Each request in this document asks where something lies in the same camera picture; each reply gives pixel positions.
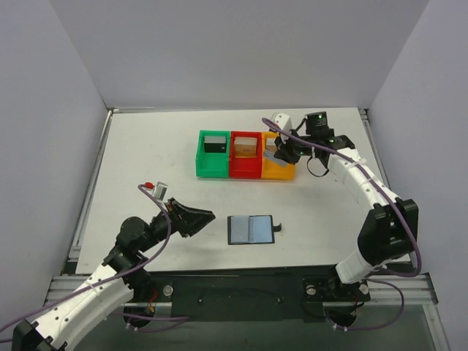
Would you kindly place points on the white VIP card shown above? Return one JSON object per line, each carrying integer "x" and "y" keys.
{"x": 269, "y": 155}

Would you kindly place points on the green plastic bin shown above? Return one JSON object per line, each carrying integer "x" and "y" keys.
{"x": 212, "y": 165}

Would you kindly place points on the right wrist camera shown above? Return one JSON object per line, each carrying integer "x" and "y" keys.
{"x": 283, "y": 121}

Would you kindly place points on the aluminium frame rail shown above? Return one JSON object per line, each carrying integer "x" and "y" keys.
{"x": 77, "y": 239}

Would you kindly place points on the red plastic bin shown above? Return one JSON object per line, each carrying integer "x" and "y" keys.
{"x": 246, "y": 158}

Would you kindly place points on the brown card stack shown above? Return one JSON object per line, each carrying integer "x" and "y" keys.
{"x": 245, "y": 147}

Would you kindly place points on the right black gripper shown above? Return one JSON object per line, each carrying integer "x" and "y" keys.
{"x": 289, "y": 151}

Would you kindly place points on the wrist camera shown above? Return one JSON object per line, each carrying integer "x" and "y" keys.
{"x": 283, "y": 121}
{"x": 160, "y": 190}

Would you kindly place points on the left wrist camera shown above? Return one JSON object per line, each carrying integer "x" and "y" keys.
{"x": 160, "y": 190}

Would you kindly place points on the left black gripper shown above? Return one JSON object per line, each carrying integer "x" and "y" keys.
{"x": 176, "y": 219}

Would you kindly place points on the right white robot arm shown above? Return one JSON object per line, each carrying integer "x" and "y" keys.
{"x": 390, "y": 228}

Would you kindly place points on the black card stack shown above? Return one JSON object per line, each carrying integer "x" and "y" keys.
{"x": 215, "y": 144}

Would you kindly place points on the black leather card holder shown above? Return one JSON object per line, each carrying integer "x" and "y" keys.
{"x": 249, "y": 230}

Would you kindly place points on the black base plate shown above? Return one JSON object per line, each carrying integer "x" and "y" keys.
{"x": 245, "y": 295}

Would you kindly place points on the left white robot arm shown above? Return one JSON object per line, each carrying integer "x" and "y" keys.
{"x": 114, "y": 282}

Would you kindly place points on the orange plastic bin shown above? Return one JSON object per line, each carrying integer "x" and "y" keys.
{"x": 270, "y": 170}

